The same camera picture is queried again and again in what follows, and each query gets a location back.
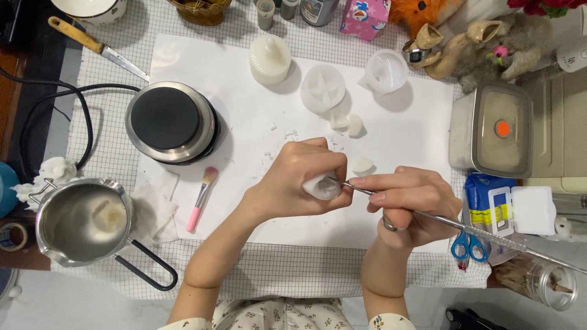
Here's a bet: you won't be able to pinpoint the person's right hand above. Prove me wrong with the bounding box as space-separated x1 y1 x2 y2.
351 166 464 251

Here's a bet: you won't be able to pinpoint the person's left hand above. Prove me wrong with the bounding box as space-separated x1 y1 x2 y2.
248 137 355 225

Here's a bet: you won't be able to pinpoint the white wax figure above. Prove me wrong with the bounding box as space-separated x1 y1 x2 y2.
302 171 343 201

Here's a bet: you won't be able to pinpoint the metal sculpting tool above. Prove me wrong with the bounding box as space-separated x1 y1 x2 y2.
327 176 587 276

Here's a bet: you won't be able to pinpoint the scattered white wax crumbs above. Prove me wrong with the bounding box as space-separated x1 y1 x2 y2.
250 121 345 182

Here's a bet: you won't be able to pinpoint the blue wet wipes packet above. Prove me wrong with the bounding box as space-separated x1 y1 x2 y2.
462 173 557 237

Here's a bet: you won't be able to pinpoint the small white wax shell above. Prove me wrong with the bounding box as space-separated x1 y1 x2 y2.
350 156 375 174

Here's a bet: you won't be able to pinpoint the small white wax block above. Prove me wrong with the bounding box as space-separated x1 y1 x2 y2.
329 112 349 132

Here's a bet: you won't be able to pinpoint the small white wax dome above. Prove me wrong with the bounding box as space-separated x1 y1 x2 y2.
346 114 364 138

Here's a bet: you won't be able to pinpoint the white checkered cloth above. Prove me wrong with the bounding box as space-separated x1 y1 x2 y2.
50 0 492 302

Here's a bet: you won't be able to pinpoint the pink makeup brush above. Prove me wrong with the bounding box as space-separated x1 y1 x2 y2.
186 166 219 233

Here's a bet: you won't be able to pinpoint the open white silicone mold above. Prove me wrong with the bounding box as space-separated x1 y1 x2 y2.
300 64 347 115

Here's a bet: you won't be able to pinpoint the steel lidded storage container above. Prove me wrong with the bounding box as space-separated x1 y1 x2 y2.
448 81 534 180

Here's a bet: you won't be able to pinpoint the black device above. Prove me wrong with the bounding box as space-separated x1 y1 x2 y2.
445 307 507 330

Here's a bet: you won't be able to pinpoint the tall white silicone mold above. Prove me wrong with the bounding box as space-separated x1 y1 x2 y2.
249 34 292 87

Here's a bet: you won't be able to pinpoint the floral shirt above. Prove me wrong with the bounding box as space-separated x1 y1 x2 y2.
157 297 417 330

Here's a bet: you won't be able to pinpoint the white paper sheet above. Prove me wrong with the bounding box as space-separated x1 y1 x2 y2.
137 33 456 254

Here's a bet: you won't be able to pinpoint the round electric hot plate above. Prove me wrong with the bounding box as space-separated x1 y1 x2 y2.
124 81 221 166

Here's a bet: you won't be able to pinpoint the flat crumpled white tissue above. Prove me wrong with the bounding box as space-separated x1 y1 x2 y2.
130 171 180 244

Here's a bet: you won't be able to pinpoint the translucent silicone mold cup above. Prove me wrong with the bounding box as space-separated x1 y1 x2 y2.
364 49 409 96

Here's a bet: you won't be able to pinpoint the clear glass jar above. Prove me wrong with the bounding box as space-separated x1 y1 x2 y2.
493 253 579 313

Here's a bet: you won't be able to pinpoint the silver digital watch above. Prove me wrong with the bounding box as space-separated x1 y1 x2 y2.
402 40 430 65

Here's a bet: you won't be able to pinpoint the beige plastic cabinet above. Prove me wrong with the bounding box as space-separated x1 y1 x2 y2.
517 68 587 195

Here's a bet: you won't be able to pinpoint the small dark grey bottle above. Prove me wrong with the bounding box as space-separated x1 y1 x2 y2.
279 0 300 21

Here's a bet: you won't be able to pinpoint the dark glass jar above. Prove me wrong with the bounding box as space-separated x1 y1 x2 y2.
300 0 340 27

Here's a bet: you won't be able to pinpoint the pink cartoon box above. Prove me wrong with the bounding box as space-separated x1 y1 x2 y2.
339 0 392 42

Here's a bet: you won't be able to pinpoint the grey plush toy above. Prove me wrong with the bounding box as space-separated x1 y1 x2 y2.
455 11 554 95

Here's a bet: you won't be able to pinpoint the orange plush toy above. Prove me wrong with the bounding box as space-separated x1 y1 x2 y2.
388 0 461 40

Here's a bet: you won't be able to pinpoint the white plastic bottle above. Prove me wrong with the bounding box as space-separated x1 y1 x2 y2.
556 38 587 73

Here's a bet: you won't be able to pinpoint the steel melting pot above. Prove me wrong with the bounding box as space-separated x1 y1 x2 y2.
28 177 179 292

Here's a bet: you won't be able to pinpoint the balled white tissue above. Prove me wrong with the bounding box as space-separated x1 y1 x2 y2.
11 156 78 212

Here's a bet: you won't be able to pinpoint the red artificial flowers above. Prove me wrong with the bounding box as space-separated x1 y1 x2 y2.
506 0 587 19

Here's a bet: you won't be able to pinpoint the white enamel bowl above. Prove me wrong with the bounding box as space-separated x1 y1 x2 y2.
50 0 128 26

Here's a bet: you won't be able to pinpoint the blue round container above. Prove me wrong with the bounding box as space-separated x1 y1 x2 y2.
0 161 20 219

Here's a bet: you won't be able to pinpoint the roll of adhesive tape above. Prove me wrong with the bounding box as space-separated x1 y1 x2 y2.
0 223 28 253

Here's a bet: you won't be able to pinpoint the silver finger ring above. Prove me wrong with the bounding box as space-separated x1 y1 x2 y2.
382 215 407 233

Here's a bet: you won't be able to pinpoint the blue handled scissors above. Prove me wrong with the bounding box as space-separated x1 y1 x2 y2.
450 229 489 265

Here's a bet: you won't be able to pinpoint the black power cable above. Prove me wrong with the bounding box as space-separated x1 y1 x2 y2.
0 68 141 185

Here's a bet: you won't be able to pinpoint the wooden handled knife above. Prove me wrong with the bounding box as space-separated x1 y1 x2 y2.
47 16 151 83

